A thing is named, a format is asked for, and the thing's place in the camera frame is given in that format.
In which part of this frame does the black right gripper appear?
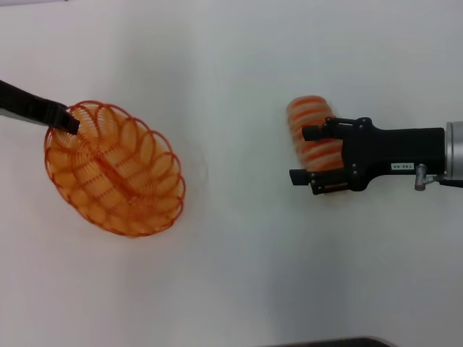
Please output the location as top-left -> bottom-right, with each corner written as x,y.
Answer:
288,116 -> 446,196

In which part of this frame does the orange wire basket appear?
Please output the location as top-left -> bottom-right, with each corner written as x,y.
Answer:
43,100 -> 187,238

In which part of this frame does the dark rounded robot base edge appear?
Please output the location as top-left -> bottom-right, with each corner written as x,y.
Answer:
267,336 -> 399,347

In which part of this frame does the orange striped bread loaf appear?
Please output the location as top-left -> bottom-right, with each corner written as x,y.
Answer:
286,95 -> 350,192

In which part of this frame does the silver elbow connector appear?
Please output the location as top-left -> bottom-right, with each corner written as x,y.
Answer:
414,164 -> 463,192

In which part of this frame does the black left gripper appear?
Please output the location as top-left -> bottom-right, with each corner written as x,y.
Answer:
0,79 -> 80,135

